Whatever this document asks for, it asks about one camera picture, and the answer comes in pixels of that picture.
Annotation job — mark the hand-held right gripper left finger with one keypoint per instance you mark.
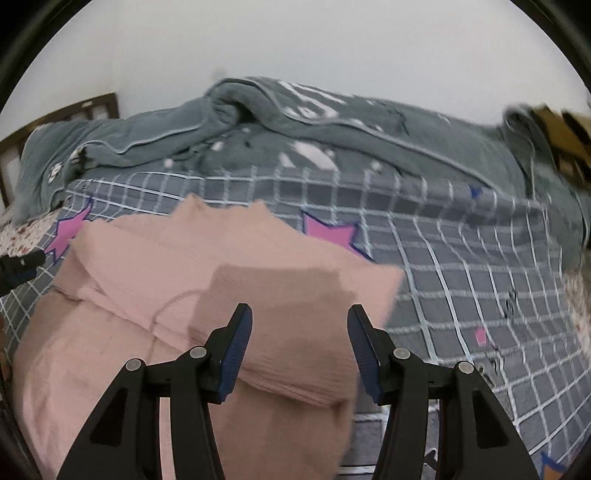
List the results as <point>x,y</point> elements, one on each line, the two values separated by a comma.
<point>238,350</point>

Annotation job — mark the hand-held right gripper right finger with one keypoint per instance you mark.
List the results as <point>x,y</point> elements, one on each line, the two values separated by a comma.
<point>364,350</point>

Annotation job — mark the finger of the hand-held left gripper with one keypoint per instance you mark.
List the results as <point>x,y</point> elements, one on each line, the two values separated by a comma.
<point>21,267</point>

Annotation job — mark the pink knitted sweater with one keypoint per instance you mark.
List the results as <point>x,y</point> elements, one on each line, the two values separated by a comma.
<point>138,277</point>

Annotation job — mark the grey checked blanket with stars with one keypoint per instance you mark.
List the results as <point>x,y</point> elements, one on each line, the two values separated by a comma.
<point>438,258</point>

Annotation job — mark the dark wooden headboard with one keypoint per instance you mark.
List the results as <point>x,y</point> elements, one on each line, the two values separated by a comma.
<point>104,104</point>

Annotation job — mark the grey-green plush blanket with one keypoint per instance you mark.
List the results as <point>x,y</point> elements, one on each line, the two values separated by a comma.
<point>369,134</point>

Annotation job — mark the camouflage cloth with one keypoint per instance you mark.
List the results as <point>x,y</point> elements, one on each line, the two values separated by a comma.
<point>563,134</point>

